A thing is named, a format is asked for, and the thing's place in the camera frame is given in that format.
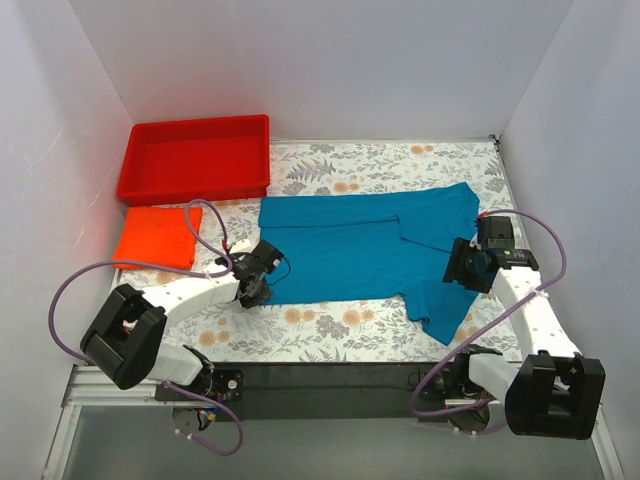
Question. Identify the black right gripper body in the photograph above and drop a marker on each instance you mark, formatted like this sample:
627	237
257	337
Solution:
458	266

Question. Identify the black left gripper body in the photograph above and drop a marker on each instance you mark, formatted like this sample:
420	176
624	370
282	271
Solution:
255	289

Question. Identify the teal t shirt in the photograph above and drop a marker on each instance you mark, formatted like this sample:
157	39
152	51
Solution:
375	246

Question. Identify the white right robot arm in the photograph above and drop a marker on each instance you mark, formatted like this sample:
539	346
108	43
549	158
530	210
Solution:
556	391

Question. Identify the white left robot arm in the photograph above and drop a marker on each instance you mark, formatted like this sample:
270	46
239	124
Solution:
126	338

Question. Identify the folded orange t shirt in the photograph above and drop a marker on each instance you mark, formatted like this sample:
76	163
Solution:
157	235

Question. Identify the red plastic tray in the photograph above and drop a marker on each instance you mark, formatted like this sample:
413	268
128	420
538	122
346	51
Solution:
173	162

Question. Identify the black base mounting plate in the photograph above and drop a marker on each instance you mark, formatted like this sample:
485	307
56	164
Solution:
287	391

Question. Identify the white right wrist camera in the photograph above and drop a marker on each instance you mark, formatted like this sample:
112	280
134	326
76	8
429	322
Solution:
475	242

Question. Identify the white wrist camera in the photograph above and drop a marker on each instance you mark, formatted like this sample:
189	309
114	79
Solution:
475	242
238	249

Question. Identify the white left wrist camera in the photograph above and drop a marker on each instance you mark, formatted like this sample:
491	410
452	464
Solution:
238	249

